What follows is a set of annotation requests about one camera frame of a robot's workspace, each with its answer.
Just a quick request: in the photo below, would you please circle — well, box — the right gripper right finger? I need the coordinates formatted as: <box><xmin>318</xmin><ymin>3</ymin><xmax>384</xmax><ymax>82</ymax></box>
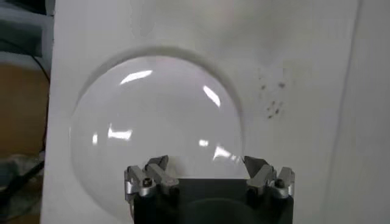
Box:
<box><xmin>243</xmin><ymin>155</ymin><xmax>296</xmax><ymax>200</ymax></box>

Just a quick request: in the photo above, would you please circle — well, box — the white round plate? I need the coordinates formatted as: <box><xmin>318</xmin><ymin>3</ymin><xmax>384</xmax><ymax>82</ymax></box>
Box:
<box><xmin>69</xmin><ymin>54</ymin><xmax>245</xmax><ymax>220</ymax></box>

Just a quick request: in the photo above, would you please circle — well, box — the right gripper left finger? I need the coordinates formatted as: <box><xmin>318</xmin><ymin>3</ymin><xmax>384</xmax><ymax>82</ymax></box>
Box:
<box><xmin>124</xmin><ymin>154</ymin><xmax>180</xmax><ymax>203</ymax></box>

